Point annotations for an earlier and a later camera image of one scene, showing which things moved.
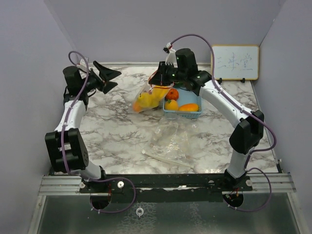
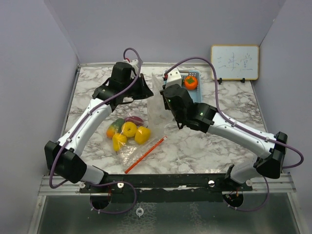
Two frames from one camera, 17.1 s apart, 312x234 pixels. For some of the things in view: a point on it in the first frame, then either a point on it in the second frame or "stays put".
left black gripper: (107, 74) -> (145, 92)
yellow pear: (145, 100) -> (128, 129)
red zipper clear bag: (150, 96) -> (132, 140)
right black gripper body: (178, 75) -> (178, 117)
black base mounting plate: (165, 188) stays put
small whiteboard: (235, 62) stays put
